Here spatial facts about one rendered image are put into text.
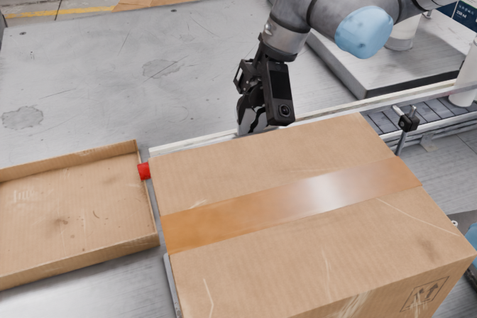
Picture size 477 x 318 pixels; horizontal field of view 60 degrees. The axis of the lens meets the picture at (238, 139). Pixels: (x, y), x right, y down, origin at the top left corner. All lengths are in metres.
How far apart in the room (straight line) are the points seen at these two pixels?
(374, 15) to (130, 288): 0.58
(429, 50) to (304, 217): 0.91
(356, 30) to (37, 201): 0.68
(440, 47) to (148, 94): 0.83
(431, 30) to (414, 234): 0.99
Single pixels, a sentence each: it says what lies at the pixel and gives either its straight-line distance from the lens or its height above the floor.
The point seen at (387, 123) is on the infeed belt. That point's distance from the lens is 0.99.
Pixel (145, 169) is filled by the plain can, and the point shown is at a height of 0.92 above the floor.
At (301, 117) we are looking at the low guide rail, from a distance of 0.90.
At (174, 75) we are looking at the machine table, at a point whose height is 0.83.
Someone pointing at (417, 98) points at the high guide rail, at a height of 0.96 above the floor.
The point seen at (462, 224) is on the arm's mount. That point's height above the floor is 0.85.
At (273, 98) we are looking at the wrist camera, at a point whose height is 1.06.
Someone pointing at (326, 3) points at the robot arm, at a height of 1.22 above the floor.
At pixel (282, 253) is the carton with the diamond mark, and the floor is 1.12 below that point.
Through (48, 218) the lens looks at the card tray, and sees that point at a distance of 0.89.
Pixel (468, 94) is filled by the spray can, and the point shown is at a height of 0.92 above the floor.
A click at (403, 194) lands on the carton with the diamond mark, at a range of 0.51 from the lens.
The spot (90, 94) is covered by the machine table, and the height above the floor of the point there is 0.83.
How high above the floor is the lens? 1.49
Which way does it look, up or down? 43 degrees down
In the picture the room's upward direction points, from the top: straight up
